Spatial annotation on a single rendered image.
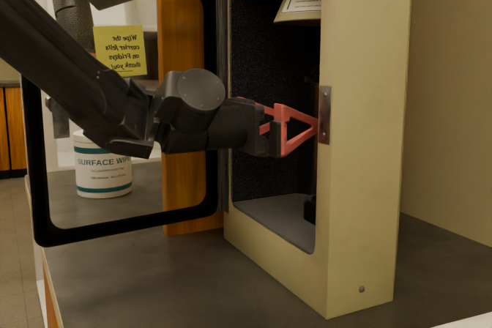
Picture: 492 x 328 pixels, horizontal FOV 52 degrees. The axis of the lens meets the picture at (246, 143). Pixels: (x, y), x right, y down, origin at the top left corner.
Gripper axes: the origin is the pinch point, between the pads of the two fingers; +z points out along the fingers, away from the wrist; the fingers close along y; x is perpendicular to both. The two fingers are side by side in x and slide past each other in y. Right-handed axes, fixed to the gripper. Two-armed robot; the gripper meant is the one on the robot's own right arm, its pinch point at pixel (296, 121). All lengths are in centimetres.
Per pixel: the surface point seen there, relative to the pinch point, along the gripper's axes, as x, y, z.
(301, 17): -14.4, -2.4, -0.8
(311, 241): 16.0, -5.3, -0.7
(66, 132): 1.1, 13.5, -29.9
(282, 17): -14.6, 1.2, -1.6
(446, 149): 9.3, 9.0, 39.7
